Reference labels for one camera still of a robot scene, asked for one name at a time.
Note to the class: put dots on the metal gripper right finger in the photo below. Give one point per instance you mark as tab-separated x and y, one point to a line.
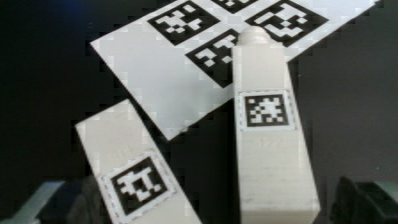
367	202

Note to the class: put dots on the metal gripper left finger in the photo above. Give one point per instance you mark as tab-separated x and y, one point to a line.
63	204

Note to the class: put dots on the white leg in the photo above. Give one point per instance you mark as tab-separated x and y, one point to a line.
141	191
276	182

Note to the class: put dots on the white marker paper sheet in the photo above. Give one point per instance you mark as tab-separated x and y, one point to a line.
168	52

